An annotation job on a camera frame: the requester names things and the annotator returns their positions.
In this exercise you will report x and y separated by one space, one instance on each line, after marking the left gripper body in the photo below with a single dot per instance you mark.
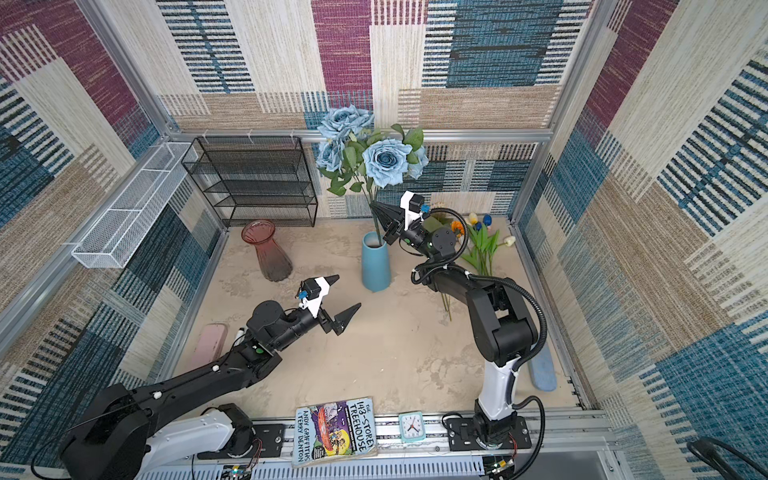
298 323

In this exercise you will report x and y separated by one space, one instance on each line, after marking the black wire mesh shelf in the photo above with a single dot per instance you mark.
254 178

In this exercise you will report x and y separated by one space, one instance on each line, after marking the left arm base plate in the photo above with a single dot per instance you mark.
259 440

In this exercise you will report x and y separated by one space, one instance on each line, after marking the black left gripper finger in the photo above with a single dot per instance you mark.
326 282
342 320

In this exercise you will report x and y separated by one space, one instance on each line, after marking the colourful treehouse book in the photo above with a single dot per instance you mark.
334 431

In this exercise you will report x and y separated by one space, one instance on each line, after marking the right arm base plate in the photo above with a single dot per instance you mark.
478 433

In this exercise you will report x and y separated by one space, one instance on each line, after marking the pink pencil case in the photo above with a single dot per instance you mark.
209 346

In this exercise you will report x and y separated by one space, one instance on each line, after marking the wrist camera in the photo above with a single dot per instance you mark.
311 293
414 209

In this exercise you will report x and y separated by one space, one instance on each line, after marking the blue grey oval pad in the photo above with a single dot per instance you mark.
542 370

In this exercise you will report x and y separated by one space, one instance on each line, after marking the red ribbed glass vase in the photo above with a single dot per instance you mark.
273 261

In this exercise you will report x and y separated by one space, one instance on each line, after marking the pale blue rose bouquet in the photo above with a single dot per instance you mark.
357 158

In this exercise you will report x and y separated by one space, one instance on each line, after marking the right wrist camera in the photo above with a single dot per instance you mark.
414 209

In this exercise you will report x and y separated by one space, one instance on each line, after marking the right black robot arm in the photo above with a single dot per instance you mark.
508 326

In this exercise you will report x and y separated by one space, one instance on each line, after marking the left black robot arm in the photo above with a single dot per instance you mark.
127 432

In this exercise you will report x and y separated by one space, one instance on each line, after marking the blue ceramic vase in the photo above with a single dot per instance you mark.
376 272

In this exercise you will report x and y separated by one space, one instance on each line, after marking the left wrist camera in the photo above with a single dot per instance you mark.
311 293

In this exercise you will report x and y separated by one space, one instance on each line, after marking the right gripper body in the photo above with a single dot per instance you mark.
415 236

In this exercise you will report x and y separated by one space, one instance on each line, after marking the tulip bunch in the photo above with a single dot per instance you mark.
483 241

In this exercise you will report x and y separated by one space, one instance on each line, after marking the white wire mesh basket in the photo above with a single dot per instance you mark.
114 238

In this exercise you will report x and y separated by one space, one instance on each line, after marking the small mint alarm clock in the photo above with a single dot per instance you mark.
411 427

